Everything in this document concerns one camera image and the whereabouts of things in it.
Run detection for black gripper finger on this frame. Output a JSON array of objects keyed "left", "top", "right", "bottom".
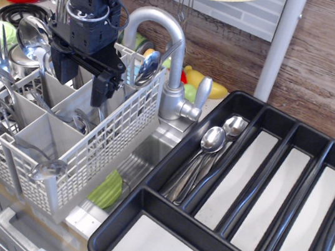
[
  {"left": 51, "top": 47, "right": 79, "bottom": 85},
  {"left": 90, "top": 71, "right": 119, "bottom": 107}
]

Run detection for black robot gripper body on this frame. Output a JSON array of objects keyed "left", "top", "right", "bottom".
[{"left": 49, "top": 0, "right": 126, "bottom": 83}]

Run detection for small steel spoon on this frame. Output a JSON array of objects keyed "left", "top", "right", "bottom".
[{"left": 73, "top": 109, "right": 91, "bottom": 135}]

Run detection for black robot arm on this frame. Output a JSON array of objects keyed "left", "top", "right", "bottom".
[{"left": 48, "top": 0, "right": 126, "bottom": 107}]

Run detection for large steel serving spoon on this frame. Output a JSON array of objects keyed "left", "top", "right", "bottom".
[{"left": 17, "top": 16, "right": 51, "bottom": 107}]

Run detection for grey plastic cutlery basket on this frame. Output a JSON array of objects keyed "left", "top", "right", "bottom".
[{"left": 0, "top": 24, "right": 170, "bottom": 238}]

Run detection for steel spoon at basket front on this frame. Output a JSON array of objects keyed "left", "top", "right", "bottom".
[{"left": 15, "top": 137, "right": 67, "bottom": 181}]

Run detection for steel spoon in tray front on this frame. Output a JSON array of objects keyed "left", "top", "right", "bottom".
[{"left": 172, "top": 126, "right": 226, "bottom": 205}]

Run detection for steel spoon in tray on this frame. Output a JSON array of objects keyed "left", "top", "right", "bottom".
[
  {"left": 160, "top": 116, "right": 248, "bottom": 202},
  {"left": 172, "top": 126, "right": 226, "bottom": 205}
]

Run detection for steel spoon in tray back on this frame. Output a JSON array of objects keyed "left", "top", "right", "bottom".
[{"left": 160, "top": 116, "right": 248, "bottom": 202}]

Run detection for black cutlery tray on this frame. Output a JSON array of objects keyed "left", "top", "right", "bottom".
[{"left": 88, "top": 91, "right": 335, "bottom": 251}]

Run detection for steel pot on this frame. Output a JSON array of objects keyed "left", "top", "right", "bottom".
[{"left": 9, "top": 44, "right": 39, "bottom": 79}]

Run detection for green toy cabbage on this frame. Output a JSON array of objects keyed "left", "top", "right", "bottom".
[{"left": 0, "top": 21, "right": 18, "bottom": 46}]

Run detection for steel fork upright left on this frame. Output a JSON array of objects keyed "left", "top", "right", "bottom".
[{"left": 0, "top": 31, "right": 16, "bottom": 106}]

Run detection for silver kitchen faucet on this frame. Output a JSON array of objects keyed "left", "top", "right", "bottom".
[{"left": 123, "top": 6, "right": 213, "bottom": 122}]

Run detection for black stove burner coil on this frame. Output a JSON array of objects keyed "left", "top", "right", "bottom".
[{"left": 0, "top": 3, "right": 49, "bottom": 27}]

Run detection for steel sink basin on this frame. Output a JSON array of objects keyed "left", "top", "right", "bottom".
[{"left": 65, "top": 123, "right": 185, "bottom": 240}]

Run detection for yellow toy banana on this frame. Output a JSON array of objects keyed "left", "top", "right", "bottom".
[{"left": 184, "top": 66, "right": 228, "bottom": 99}]

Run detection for green toy vegetable in sink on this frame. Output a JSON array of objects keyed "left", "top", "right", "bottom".
[{"left": 87, "top": 169, "right": 123, "bottom": 209}]

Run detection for grey metal pole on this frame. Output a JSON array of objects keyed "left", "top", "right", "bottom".
[{"left": 253, "top": 0, "right": 307, "bottom": 102}]

